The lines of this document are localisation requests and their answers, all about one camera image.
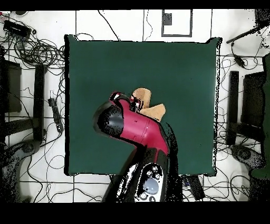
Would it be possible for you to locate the orange terry towel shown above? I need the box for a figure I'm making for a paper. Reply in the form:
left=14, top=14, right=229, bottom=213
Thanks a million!
left=131, top=87, right=167, bottom=123

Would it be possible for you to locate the dark green table cloth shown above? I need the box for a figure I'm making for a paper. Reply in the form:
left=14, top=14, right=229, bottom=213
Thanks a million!
left=64, top=34, right=222, bottom=177

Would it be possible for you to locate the black power strip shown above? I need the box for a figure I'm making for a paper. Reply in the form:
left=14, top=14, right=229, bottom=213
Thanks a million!
left=47, top=97, right=64, bottom=133

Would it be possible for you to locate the black stand bar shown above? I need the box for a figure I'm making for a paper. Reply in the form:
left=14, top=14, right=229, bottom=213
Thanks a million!
left=32, top=64, right=46, bottom=142
left=226, top=70, right=240, bottom=145

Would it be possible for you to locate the black device with blue label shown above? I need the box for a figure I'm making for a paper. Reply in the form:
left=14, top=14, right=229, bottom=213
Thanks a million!
left=182, top=174, right=206, bottom=201

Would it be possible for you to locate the black power adapter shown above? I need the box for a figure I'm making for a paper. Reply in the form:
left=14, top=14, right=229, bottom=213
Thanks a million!
left=233, top=54, right=246, bottom=69

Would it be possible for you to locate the black furniture block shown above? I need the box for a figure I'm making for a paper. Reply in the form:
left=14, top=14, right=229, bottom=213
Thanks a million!
left=0, top=60, right=23, bottom=114
left=241, top=71, right=266, bottom=127

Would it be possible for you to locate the dark stand base with knob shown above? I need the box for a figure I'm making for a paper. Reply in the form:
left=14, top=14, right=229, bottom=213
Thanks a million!
left=0, top=139, right=41, bottom=202
left=229, top=144, right=266, bottom=170

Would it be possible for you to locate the black rod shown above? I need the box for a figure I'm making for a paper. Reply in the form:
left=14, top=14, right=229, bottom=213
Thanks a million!
left=226, top=23, right=270, bottom=44

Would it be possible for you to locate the dark green fabric piece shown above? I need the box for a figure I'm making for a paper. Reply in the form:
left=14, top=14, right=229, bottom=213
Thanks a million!
left=250, top=53, right=270, bottom=179

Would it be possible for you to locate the black rectangular box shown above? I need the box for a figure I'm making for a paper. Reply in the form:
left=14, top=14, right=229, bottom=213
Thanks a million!
left=3, top=20, right=32, bottom=39

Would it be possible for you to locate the tangle of black cables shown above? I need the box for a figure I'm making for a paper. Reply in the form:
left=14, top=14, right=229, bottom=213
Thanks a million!
left=12, top=31, right=66, bottom=70

